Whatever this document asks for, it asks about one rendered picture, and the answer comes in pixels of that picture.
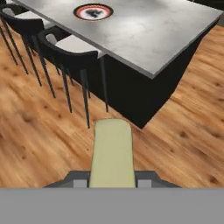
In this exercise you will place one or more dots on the black dining island with grey top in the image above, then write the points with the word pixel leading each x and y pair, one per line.
pixel 140 49

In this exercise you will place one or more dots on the black stool with white seat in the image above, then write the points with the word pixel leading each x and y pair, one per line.
pixel 68 62
pixel 22 29

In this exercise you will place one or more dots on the pale yellow butter stick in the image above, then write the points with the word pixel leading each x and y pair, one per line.
pixel 112 154

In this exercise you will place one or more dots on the red white black plate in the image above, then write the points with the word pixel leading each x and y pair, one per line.
pixel 93 12

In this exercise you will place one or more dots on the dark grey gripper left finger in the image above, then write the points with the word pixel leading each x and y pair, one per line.
pixel 76 179

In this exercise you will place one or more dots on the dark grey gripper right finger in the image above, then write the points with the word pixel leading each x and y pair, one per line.
pixel 147 179

